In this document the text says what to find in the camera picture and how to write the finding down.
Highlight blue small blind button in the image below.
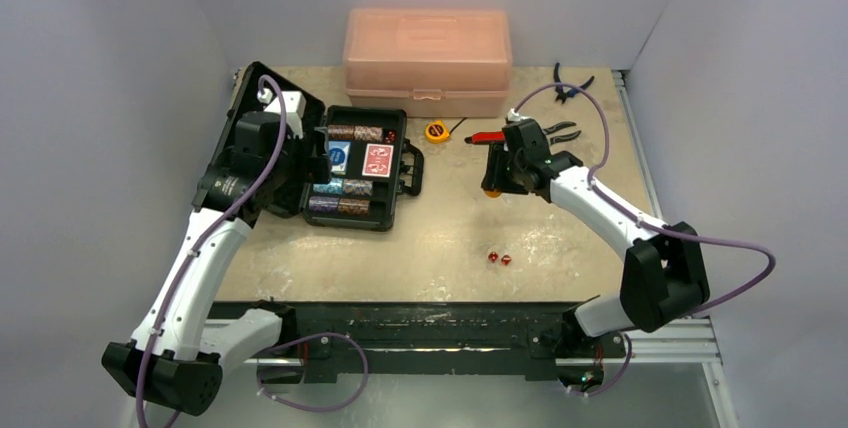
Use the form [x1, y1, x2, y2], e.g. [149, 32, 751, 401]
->
[328, 143, 350, 166]

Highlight blue tan chip stack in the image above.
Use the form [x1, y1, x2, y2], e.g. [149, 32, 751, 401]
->
[342, 179, 374, 197]

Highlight brown black chip stack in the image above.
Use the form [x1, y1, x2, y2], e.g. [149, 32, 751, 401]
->
[337, 198, 370, 217]

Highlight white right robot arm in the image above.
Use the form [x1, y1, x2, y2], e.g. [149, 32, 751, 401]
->
[468, 120, 710, 355]

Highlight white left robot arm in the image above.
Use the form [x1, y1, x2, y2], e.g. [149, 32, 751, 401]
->
[101, 108, 320, 427]

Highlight black poker set case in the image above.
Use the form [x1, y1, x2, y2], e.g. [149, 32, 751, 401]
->
[192, 61, 424, 232]

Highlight light blue chip stack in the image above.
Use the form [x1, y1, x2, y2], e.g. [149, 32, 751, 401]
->
[312, 178, 344, 195]

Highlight blue playing card deck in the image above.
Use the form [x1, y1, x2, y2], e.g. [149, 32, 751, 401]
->
[327, 140, 352, 175]

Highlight purple chip stack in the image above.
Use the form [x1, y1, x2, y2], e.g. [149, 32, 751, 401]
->
[307, 196, 340, 213]

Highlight brown chip stack in case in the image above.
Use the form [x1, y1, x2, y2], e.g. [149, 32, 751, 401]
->
[327, 124, 383, 142]

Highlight yellow tape measure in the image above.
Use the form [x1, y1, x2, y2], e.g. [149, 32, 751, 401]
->
[424, 118, 466, 144]

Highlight red playing card deck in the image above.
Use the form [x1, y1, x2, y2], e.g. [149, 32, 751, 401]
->
[362, 143, 394, 178]

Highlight pink plastic toolbox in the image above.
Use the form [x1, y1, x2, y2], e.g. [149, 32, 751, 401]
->
[343, 8, 513, 118]

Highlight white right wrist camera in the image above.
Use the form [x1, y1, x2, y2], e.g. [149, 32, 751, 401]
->
[505, 109, 530, 124]

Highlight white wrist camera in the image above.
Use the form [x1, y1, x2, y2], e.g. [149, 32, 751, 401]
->
[505, 109, 530, 124]
[257, 88, 306, 139]

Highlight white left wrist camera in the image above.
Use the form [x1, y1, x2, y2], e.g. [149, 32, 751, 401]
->
[257, 88, 306, 139]

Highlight blue handled pliers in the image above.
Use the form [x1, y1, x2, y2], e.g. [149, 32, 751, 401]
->
[553, 62, 595, 104]

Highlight black table front rail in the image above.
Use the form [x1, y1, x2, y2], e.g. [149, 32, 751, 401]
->
[211, 300, 684, 387]

